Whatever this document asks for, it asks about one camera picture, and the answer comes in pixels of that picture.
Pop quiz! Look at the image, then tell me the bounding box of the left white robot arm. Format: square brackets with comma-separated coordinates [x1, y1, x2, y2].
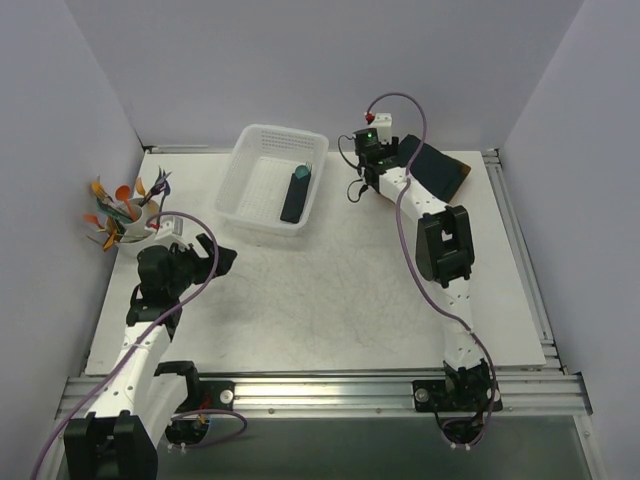
[63, 234, 237, 479]

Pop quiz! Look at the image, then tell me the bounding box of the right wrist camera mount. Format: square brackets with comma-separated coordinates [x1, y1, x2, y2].
[365, 112, 393, 145]

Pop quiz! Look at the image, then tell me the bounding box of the white perforated plastic basket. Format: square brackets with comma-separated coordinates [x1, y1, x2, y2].
[211, 124, 329, 236]

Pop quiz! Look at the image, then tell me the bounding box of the white utensil holder cup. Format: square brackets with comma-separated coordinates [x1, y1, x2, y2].
[117, 197, 159, 258]

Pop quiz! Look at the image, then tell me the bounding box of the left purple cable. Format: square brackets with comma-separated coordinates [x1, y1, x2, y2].
[29, 210, 249, 480]

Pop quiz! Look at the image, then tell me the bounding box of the purple fork in cup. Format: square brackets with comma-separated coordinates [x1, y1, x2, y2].
[141, 169, 171, 206]

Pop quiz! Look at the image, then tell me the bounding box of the aluminium frame rail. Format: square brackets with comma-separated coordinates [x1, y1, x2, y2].
[54, 372, 594, 419]

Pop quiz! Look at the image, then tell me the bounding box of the brown cardboard napkin box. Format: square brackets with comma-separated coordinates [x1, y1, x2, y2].
[397, 135, 471, 203]

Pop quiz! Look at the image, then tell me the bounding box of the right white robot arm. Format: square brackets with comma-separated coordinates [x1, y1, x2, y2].
[213, 115, 492, 409]

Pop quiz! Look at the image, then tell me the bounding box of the dark rolled napkin bundle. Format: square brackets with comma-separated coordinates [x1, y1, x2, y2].
[280, 172, 311, 224]

